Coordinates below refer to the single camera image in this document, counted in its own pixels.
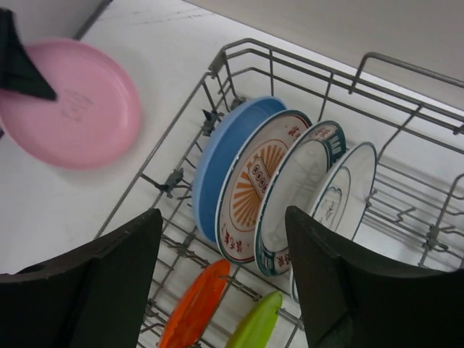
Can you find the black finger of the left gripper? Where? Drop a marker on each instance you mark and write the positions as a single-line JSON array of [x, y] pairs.
[[18, 72]]

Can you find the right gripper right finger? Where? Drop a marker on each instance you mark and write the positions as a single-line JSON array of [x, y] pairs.
[[351, 296]]

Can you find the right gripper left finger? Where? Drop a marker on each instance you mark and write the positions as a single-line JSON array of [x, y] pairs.
[[92, 296]]

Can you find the pink plastic plate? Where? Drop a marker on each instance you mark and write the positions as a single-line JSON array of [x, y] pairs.
[[95, 118]]

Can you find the orange plastic plate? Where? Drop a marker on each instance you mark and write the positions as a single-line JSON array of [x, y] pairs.
[[196, 307]]

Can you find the green plastic plate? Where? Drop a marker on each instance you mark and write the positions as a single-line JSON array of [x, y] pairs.
[[256, 327]]

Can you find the teal rimmed ceramic plate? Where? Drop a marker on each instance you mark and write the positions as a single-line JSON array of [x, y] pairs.
[[294, 182]]

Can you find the orange sunburst ceramic plate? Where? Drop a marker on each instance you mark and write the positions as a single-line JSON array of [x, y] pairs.
[[247, 181]]

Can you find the blue plastic plate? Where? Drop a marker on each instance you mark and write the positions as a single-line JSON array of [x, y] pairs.
[[222, 147]]

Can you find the grey wire dish rack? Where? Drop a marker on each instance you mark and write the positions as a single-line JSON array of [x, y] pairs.
[[414, 213]]

